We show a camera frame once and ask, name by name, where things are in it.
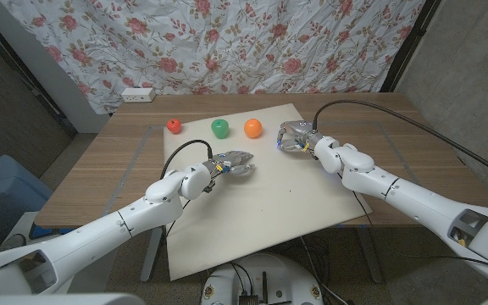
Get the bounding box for grey metal table leg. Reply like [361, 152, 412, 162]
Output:
[356, 226, 385, 284]
[140, 226, 164, 283]

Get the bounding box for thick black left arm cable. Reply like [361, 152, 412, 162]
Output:
[160, 139, 214, 181]

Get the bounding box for black floor cable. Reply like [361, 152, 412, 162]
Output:
[396, 252, 488, 273]
[298, 235, 333, 297]

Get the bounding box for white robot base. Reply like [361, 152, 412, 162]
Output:
[201, 252, 324, 305]

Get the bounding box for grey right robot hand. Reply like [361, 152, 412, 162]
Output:
[275, 119, 326, 156]

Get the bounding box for thin black right arm wire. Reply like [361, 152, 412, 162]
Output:
[351, 189, 375, 228]

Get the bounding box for blue storage bin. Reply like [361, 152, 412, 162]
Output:
[0, 154, 54, 245]

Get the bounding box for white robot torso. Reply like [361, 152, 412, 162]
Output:
[0, 291, 488, 305]

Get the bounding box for white power strip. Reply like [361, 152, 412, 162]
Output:
[120, 86, 157, 103]

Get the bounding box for cream foam board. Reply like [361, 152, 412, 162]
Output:
[162, 103, 374, 281]

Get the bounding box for orange ball toy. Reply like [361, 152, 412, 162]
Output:
[243, 118, 263, 139]

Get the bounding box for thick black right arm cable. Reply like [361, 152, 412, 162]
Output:
[311, 99, 488, 186]

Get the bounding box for thin black arm wire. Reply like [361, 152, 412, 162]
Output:
[351, 189, 375, 228]
[164, 199, 191, 239]

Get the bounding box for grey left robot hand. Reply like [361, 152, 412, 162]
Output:
[203, 149, 257, 182]

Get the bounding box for black backdrop stand pole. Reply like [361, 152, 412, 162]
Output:
[0, 3, 78, 137]
[379, 0, 442, 93]

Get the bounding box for thin black left arm wire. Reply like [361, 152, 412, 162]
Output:
[164, 199, 191, 239]

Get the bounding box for grey sneaker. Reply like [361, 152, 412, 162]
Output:
[0, 233, 28, 255]

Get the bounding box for floral backdrop cloth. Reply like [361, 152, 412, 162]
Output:
[0, 0, 427, 115]

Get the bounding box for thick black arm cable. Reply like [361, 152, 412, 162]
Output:
[311, 99, 488, 186]
[160, 139, 214, 181]

